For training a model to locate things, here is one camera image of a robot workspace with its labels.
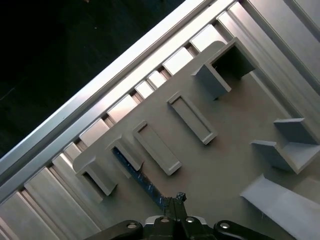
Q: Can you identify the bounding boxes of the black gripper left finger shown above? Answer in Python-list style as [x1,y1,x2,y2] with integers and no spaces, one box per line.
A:
[94,196,177,240]

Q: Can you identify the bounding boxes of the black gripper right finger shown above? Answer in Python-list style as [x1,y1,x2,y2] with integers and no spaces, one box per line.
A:
[176,191,273,240]

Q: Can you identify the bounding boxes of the dark RAM stick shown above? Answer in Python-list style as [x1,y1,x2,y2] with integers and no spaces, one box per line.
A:
[111,146,176,213]

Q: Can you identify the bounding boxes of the grey parts rack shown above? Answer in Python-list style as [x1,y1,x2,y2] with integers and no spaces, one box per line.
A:
[72,37,320,240]

